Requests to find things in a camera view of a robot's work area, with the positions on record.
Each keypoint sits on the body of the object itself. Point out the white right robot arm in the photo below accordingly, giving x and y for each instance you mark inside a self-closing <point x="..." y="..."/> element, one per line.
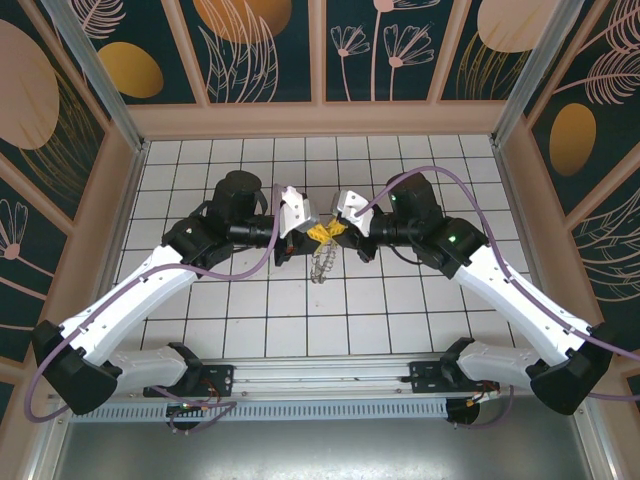
<point x="510" y="305"/>

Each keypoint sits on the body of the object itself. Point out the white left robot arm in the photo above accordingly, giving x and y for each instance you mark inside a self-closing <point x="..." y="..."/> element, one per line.
<point x="130" y="300"/>

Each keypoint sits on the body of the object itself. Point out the dark panel peach flowers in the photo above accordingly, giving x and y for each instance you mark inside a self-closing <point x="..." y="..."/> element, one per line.
<point x="380" y="65"/>

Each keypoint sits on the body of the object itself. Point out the dark panel orange oval ferns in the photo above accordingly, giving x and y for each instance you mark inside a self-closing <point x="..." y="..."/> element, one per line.
<point x="572" y="140"/>

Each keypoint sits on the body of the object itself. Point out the dark panel orange oval feather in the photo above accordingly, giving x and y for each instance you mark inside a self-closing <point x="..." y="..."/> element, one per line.
<point x="130" y="70"/>

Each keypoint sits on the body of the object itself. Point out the dark panel peach fern outlines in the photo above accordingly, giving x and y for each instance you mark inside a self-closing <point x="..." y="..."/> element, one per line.
<point x="610" y="260"/>

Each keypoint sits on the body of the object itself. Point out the dark panel orange circle leaves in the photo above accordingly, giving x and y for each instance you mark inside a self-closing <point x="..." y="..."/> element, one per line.
<point x="240" y="30"/>

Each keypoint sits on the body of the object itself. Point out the dark panel peach flower outline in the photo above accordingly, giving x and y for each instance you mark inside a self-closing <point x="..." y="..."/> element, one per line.
<point x="30" y="280"/>

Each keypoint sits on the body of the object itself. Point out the dark panel peach disc grass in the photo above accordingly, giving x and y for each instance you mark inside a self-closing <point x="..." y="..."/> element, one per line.
<point x="505" y="25"/>

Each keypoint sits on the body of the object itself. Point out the dark panel large peach circle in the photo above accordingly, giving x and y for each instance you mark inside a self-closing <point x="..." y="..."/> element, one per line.
<point x="25" y="85"/>

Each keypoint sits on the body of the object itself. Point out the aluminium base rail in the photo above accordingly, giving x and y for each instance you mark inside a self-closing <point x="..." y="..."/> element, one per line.
<point x="320" y="377"/>

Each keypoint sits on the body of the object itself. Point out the aluminium frame post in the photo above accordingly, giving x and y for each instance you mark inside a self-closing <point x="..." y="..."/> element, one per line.
<point x="531" y="75"/>
<point x="104" y="80"/>

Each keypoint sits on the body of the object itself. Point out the aluminium frame bar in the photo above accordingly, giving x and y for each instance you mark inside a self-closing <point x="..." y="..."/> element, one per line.
<point x="597" y="450"/>
<point x="47" y="460"/>

